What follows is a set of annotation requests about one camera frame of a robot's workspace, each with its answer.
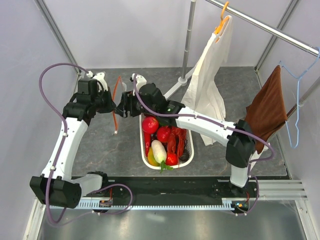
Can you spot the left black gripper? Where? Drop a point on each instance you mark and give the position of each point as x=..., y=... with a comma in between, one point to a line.
x=109, y=107

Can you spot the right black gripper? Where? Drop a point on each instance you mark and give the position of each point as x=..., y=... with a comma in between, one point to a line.
x=127, y=103

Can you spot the clear zip top bag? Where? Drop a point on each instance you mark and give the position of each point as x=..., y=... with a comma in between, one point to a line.
x=118, y=89

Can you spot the red apple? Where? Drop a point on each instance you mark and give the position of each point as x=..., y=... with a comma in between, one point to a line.
x=150, y=125

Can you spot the white radish with leaves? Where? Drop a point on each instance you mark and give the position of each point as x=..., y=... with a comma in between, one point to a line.
x=160, y=155

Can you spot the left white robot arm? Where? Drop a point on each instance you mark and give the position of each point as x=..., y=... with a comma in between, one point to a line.
x=55, y=185

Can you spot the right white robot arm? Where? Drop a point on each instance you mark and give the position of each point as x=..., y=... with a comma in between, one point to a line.
x=237, y=138

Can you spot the red chili pepper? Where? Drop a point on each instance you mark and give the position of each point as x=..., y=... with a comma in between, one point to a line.
x=147, y=142

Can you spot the yellow green mango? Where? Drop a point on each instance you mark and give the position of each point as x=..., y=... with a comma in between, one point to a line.
x=151, y=159

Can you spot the red crayfish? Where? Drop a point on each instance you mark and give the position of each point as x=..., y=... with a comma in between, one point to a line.
x=176, y=141

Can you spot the white plastic basket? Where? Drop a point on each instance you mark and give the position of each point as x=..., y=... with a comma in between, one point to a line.
x=189, y=147

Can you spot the red tomato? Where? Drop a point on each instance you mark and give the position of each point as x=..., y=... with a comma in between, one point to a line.
x=171, y=159

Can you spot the white hanging shirt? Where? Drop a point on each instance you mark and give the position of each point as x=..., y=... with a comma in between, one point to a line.
x=202, y=94

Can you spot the dark grape bunch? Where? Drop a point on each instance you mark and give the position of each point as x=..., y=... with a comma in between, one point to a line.
x=184, y=157

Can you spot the orange clothes hanger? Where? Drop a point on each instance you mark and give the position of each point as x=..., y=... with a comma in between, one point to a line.
x=222, y=19

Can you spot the brown hanging towel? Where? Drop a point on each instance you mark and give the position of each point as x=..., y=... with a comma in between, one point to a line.
x=267, y=113

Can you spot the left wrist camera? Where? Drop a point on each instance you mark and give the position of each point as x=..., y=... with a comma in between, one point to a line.
x=101, y=81

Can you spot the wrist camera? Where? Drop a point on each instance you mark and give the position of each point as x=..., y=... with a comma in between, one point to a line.
x=140, y=82
x=101, y=81

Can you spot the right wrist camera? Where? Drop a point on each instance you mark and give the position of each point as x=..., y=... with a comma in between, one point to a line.
x=140, y=82

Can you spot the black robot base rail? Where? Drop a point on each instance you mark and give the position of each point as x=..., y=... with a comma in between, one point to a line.
x=182, y=190

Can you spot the white slotted cable duct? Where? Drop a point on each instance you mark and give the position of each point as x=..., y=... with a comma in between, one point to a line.
x=89, y=203

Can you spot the blue wire hanger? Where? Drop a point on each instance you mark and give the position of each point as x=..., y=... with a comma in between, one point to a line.
x=297, y=104

